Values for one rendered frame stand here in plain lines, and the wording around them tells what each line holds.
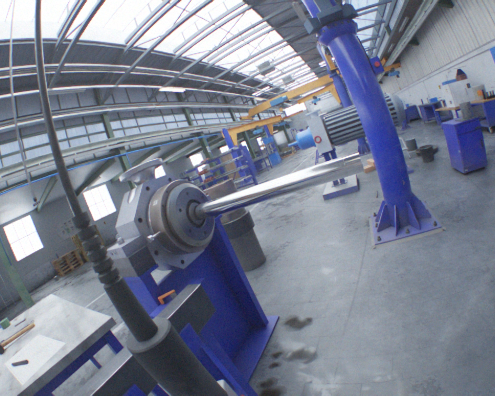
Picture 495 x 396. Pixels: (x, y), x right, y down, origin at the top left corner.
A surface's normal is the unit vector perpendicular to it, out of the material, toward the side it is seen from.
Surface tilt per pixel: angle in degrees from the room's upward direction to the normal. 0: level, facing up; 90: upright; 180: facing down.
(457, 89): 90
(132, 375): 90
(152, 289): 90
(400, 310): 0
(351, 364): 0
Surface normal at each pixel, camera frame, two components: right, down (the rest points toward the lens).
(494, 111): -0.41, 0.33
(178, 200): 0.84, -0.26
